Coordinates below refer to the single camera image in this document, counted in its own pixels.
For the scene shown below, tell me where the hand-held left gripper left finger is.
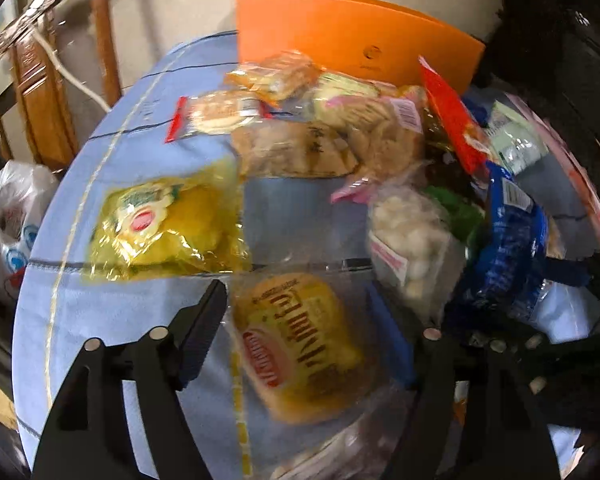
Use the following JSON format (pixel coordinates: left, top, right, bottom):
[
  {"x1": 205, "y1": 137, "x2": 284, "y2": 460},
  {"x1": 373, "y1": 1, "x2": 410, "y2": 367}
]
[{"x1": 30, "y1": 279, "x2": 229, "y2": 480}]

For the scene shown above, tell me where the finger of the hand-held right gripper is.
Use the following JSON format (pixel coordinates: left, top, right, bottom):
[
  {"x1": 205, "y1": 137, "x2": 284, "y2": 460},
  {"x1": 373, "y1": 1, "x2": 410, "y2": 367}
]
[
  {"x1": 511, "y1": 331, "x2": 600, "y2": 426},
  {"x1": 542, "y1": 251, "x2": 600, "y2": 307}
]

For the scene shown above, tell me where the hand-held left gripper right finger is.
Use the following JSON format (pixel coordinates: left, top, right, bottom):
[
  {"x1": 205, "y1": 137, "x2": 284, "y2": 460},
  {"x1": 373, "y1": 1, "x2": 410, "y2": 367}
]
[{"x1": 384, "y1": 328, "x2": 562, "y2": 480}]

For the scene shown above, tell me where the blue snack packet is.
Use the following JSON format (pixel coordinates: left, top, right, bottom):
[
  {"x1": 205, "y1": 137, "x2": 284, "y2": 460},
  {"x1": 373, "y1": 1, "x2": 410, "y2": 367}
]
[{"x1": 452, "y1": 160, "x2": 552, "y2": 333}]

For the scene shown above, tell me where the yellow bread packet red logo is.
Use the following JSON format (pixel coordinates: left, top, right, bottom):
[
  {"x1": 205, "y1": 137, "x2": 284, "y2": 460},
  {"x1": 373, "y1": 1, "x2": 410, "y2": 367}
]
[{"x1": 227, "y1": 272, "x2": 382, "y2": 427}]

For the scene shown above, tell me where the white candy packet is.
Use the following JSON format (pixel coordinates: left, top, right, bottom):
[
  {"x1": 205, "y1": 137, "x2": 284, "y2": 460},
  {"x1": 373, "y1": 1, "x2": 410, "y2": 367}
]
[{"x1": 367, "y1": 184, "x2": 469, "y2": 313}]

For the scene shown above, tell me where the pale green snack packet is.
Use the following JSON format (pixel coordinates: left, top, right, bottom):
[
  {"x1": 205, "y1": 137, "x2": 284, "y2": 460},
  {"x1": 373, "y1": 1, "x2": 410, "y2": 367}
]
[{"x1": 484, "y1": 100, "x2": 549, "y2": 177}]

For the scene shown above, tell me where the brown pastry packet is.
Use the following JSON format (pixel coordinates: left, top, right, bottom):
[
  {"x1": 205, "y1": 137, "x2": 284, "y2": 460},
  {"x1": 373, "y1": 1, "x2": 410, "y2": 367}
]
[{"x1": 230, "y1": 121, "x2": 362, "y2": 179}]

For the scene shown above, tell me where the red snack packet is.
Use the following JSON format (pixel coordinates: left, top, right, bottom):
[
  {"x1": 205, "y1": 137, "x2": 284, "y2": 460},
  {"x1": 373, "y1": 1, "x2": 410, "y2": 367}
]
[{"x1": 417, "y1": 55, "x2": 492, "y2": 175}]

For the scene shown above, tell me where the pink-label pastry packet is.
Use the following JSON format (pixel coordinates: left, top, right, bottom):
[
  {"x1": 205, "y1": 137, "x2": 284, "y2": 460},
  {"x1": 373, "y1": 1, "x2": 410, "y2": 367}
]
[{"x1": 309, "y1": 72, "x2": 427, "y2": 177}]

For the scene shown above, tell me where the orange cardboard box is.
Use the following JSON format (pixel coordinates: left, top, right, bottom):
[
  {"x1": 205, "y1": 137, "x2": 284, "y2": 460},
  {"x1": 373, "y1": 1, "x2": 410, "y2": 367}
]
[{"x1": 236, "y1": 0, "x2": 487, "y2": 97}]

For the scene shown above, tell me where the pink printed packet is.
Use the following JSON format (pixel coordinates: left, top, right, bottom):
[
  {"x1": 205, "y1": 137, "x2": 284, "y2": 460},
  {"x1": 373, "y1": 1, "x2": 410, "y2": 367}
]
[{"x1": 505, "y1": 92, "x2": 600, "y2": 257}]

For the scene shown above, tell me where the large yellow snack packet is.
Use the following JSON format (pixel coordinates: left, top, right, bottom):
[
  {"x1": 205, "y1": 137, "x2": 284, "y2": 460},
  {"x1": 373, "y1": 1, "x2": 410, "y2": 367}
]
[{"x1": 81, "y1": 156, "x2": 254, "y2": 282}]

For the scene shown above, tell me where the clear pale snack packet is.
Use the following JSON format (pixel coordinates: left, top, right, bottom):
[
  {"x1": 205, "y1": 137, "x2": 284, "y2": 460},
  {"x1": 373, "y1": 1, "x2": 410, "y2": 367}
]
[{"x1": 269, "y1": 407, "x2": 417, "y2": 480}]

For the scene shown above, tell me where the light blue tablecloth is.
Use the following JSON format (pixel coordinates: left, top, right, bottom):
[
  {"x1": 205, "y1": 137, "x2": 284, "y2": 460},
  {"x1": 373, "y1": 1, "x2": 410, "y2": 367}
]
[{"x1": 11, "y1": 30, "x2": 600, "y2": 480}]

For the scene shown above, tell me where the red-edged cookie packet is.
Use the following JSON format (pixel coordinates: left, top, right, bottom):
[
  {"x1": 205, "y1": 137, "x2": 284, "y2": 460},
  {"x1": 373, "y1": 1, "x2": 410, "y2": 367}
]
[{"x1": 165, "y1": 90, "x2": 274, "y2": 144}]

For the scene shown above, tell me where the white plastic bag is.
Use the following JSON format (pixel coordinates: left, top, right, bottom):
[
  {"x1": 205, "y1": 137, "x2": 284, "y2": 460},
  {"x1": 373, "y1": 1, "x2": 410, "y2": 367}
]
[{"x1": 0, "y1": 160, "x2": 62, "y2": 307}]

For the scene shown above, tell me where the orange cracker packet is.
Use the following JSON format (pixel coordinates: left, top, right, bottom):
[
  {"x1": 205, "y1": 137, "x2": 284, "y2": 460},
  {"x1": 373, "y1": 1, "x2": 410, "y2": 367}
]
[{"x1": 224, "y1": 50, "x2": 322, "y2": 107}]

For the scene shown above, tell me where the wooden chair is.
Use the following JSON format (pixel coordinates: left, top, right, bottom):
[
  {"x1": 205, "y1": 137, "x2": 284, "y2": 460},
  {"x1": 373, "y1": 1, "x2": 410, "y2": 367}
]
[{"x1": 0, "y1": 0, "x2": 124, "y2": 167}]

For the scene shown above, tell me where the black metal frame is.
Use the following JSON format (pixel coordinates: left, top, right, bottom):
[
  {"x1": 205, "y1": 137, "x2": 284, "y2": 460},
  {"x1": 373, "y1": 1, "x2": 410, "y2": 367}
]
[{"x1": 480, "y1": 0, "x2": 600, "y2": 126}]

